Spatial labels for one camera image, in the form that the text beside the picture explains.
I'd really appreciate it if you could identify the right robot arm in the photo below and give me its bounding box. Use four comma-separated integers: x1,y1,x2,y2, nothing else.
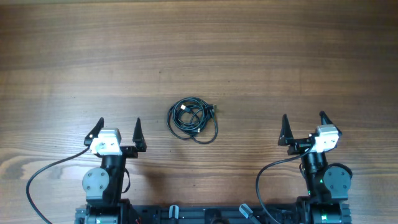
278,111,353,224

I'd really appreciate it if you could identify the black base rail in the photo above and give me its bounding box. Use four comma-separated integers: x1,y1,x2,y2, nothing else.
74,203,353,224

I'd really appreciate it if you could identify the black USB cable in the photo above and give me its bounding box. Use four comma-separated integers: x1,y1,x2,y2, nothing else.
166,96,219,145

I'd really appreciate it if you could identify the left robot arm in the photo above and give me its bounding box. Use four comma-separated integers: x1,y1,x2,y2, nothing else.
75,118,147,224

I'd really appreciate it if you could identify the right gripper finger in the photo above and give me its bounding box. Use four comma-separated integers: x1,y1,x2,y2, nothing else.
319,111,343,136
278,114,294,146

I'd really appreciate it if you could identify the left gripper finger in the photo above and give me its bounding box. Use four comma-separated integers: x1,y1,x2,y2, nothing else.
83,117,104,147
132,118,147,152

